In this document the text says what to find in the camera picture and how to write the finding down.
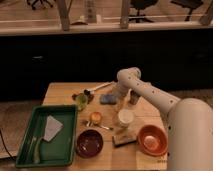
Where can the office chair centre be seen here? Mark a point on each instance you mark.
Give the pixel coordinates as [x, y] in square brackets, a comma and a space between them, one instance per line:
[139, 5]

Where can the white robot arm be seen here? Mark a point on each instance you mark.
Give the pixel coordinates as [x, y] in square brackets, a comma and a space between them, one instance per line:
[190, 122]

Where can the office chair right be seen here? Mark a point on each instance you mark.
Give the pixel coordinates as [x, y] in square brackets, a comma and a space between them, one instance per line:
[190, 4]

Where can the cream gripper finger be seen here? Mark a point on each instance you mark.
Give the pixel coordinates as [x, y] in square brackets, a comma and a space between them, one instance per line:
[119, 105]

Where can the blue sponge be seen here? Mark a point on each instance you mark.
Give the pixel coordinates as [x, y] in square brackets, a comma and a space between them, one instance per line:
[108, 99]

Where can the metal cup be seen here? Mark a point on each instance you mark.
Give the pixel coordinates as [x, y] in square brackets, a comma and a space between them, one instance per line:
[134, 97]

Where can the green-handled utensil in tray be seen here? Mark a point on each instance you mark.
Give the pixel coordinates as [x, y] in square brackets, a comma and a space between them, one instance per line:
[34, 151]

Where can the purple bowl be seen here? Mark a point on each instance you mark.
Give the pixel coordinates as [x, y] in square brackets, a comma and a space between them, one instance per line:
[89, 143]

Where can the grey cloth in tray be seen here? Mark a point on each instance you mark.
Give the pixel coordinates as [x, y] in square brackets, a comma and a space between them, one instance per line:
[52, 128]

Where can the dark scrub sponge block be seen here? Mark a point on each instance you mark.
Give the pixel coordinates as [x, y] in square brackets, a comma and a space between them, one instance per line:
[123, 139]

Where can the green plastic tray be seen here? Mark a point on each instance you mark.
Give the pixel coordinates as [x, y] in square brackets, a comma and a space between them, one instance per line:
[60, 150]

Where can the orange bowl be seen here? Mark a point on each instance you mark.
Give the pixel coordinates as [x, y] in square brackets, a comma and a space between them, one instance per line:
[152, 141]

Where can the green cup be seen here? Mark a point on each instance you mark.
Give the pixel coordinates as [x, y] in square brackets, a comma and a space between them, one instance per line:
[81, 101]

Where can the small orange toy fruit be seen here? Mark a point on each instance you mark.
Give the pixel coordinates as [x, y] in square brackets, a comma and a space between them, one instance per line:
[96, 117]

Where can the office chair left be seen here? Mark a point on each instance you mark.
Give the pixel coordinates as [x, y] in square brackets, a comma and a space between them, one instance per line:
[32, 3]

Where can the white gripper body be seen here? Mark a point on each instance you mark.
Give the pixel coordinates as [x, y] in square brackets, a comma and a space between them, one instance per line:
[120, 91]

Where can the office chair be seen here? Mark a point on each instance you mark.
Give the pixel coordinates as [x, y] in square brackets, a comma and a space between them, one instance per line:
[190, 4]
[32, 3]
[139, 5]

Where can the metal spoon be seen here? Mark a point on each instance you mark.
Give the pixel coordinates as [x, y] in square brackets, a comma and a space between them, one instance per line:
[90, 124]

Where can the white plastic cup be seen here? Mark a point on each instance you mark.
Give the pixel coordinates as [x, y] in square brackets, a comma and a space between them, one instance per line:
[125, 117]

